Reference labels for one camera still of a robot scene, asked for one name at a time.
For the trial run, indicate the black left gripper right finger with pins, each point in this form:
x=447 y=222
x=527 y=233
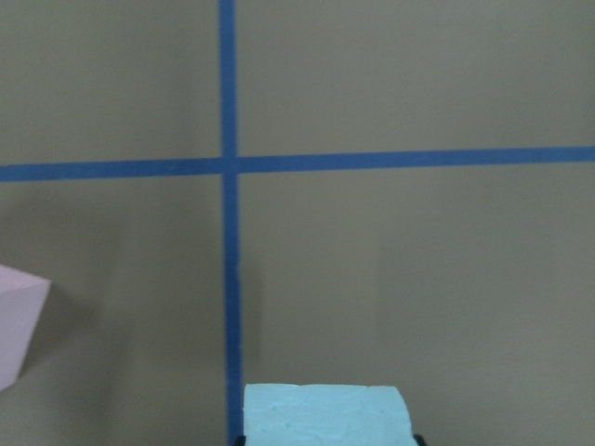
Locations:
x=419 y=440

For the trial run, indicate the light blue block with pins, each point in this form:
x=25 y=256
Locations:
x=287 y=414

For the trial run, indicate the pink foam block near left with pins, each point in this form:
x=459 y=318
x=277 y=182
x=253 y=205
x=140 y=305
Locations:
x=23 y=297

